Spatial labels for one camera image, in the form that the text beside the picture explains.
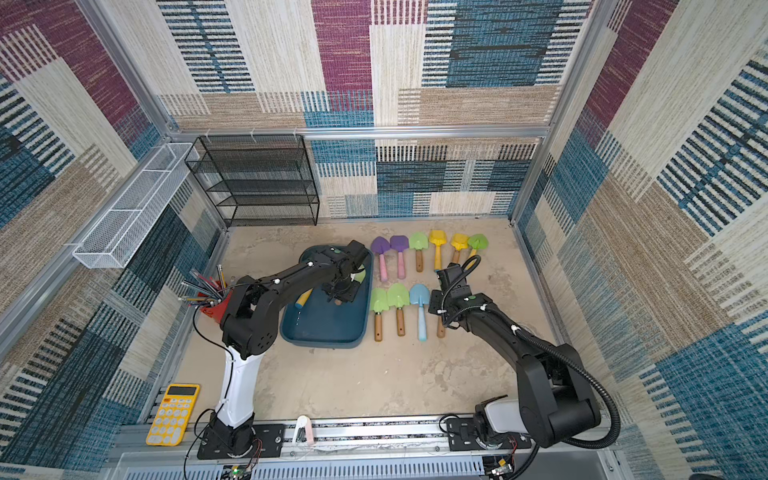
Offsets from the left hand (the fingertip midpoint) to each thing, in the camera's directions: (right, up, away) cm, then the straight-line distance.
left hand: (345, 295), depth 97 cm
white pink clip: (-7, -30, -23) cm, 39 cm away
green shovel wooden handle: (+25, +17, +15) cm, 34 cm away
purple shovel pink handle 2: (+18, +17, +14) cm, 29 cm away
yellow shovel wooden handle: (+39, +18, +15) cm, 46 cm away
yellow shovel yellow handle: (+32, +19, +16) cm, 40 cm away
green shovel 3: (+29, -10, -7) cm, 32 cm away
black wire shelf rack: (-33, +39, +12) cm, 53 cm away
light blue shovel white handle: (+24, 0, +2) cm, 24 cm away
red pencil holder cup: (-38, 0, -8) cm, 38 cm away
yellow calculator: (-40, -27, -21) cm, 53 cm away
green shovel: (+10, -3, -1) cm, 11 cm away
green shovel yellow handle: (+46, +17, +14) cm, 51 cm away
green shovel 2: (+17, -1, +1) cm, 17 cm away
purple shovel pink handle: (+11, +16, +12) cm, 23 cm away
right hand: (+30, -2, -7) cm, 31 cm away
